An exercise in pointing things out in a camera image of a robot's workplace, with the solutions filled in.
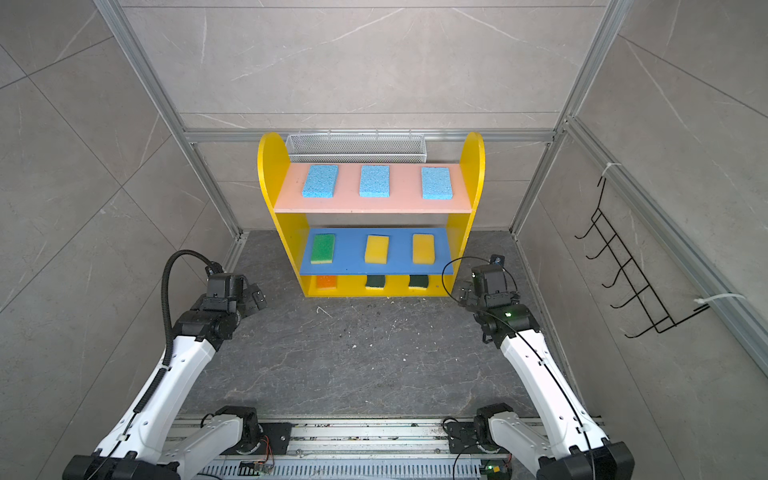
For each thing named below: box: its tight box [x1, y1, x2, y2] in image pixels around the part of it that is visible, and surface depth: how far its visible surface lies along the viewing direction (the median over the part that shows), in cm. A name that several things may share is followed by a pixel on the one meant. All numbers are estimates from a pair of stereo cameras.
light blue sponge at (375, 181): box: [359, 165, 390, 198], surface depth 76 cm
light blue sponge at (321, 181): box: [302, 165, 339, 198], surface depth 76 cm
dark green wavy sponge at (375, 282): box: [366, 275, 385, 290], surface depth 103 cm
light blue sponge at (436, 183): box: [421, 167, 453, 200], surface depth 76 cm
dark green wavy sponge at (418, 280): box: [409, 274, 428, 288], surface depth 103 cm
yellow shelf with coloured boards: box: [258, 132, 486, 297], surface depth 81 cm
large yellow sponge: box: [412, 234, 435, 265], surface depth 95 cm
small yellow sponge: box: [364, 235, 389, 265], surface depth 95 cm
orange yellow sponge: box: [317, 275, 337, 290], surface depth 103 cm
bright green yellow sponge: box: [310, 234, 335, 264], surface depth 96 cm
